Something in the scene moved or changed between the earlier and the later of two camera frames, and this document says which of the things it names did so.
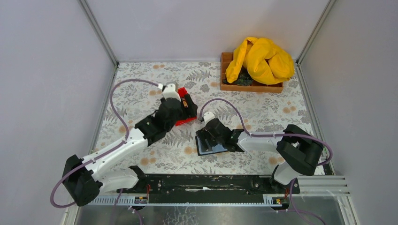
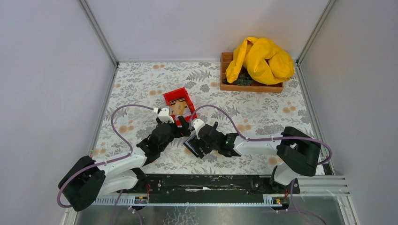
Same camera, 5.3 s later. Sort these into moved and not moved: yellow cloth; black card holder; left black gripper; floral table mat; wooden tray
Moved: black card holder; left black gripper
Not moved: wooden tray; floral table mat; yellow cloth
